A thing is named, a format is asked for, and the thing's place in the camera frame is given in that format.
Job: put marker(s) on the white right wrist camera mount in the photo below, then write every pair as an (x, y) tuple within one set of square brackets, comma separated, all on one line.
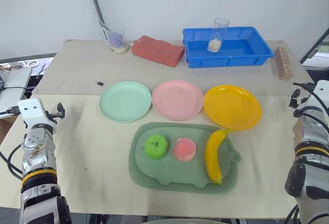
[(321, 93)]

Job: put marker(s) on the tall glass with grains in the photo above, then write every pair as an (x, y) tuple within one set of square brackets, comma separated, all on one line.
[(217, 36)]

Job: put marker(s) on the wooden block with holes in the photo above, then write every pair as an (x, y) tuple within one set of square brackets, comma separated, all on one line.
[(282, 63)]

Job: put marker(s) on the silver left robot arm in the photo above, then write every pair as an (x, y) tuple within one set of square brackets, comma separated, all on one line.
[(38, 154)]

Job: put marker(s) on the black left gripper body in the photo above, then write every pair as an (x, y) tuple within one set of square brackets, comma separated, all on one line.
[(51, 123)]

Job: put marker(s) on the blue plastic bin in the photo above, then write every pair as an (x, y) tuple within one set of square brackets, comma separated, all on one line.
[(226, 54)]

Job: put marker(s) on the yellow plate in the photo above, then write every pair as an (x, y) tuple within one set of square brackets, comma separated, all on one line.
[(232, 107)]

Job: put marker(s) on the green apple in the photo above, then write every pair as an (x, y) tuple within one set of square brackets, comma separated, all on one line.
[(156, 147)]

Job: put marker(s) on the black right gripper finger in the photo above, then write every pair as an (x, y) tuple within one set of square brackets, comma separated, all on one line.
[(294, 98), (303, 84)]

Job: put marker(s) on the small black chip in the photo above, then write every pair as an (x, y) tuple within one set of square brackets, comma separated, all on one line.
[(99, 83)]

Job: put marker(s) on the grey side table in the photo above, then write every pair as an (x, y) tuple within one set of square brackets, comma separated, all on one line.
[(13, 85)]

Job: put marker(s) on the pink plate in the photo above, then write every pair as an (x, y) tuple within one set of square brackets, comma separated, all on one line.
[(178, 99)]

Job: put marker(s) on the pink peach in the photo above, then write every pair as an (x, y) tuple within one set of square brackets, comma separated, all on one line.
[(184, 149)]

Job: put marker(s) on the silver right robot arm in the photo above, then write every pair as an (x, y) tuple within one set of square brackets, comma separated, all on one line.
[(312, 157)]

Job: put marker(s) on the glass beaker with purple scoop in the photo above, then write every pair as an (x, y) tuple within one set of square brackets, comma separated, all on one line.
[(117, 40)]

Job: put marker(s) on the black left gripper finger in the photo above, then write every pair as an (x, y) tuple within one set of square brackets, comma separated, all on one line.
[(61, 107), (59, 115)]

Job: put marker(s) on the green rectangular tray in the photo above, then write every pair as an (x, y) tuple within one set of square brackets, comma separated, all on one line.
[(154, 183)]

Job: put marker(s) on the green animal-shaped board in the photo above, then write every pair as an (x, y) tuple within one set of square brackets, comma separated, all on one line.
[(185, 170)]

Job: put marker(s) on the red brick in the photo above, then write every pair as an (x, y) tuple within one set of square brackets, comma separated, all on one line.
[(158, 50)]

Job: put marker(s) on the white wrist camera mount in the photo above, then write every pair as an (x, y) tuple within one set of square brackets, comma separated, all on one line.
[(321, 93), (30, 111)]

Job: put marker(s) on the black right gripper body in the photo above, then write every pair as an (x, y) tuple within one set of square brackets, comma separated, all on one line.
[(306, 98)]

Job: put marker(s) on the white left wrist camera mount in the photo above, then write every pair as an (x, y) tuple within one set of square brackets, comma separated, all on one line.
[(30, 111)]

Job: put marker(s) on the yellow banana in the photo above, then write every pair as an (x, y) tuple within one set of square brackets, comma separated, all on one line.
[(214, 154)]

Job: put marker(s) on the mint green plate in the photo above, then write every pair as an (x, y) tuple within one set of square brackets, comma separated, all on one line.
[(125, 101)]

